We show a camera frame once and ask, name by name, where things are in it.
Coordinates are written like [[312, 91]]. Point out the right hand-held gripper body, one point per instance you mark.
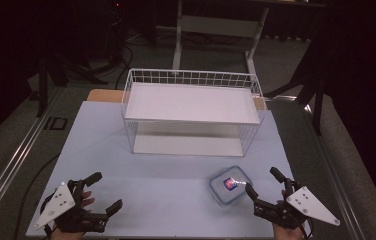
[[309, 205]]

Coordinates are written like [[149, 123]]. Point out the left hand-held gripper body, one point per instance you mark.
[[59, 201]]

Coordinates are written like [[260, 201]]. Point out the clear plastic food container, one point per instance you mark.
[[222, 194]]

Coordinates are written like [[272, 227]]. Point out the person's left hand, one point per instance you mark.
[[88, 201]]

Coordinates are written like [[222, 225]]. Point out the person's right hand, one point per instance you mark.
[[288, 234]]

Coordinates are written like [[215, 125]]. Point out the black metal stand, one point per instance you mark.
[[318, 110], [42, 87]]

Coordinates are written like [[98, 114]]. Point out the dark equipment tower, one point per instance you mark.
[[116, 30]]

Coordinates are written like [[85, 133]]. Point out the metal floor rail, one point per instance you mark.
[[16, 160], [334, 173]]

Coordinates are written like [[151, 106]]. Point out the black floor bracket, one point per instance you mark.
[[56, 123]]

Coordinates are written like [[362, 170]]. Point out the white metal desk frame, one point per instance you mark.
[[219, 26]]

